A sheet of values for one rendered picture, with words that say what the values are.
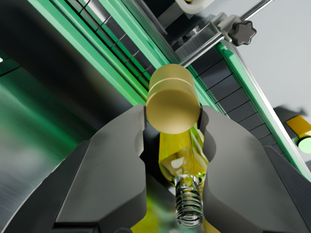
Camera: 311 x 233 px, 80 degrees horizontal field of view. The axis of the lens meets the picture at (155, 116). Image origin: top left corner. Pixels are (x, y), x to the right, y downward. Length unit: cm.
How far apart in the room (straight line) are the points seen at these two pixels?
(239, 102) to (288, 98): 24
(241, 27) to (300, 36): 36
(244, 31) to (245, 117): 26
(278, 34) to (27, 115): 54
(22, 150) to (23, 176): 3
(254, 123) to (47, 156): 42
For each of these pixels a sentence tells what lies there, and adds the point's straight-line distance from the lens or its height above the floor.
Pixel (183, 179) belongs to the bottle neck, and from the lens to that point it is 24.
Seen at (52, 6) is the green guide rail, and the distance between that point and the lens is 35.
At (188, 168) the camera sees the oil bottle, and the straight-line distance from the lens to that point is 24.
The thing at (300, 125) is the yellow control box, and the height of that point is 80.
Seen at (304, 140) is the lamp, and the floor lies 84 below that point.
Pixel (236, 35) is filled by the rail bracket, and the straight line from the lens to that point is 26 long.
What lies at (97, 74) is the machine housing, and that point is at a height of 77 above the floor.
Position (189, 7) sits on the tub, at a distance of 41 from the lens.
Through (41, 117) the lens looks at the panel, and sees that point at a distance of 31.
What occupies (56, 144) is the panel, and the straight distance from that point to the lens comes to 30.
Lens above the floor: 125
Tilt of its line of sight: 58 degrees down
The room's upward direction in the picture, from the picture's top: 174 degrees counter-clockwise
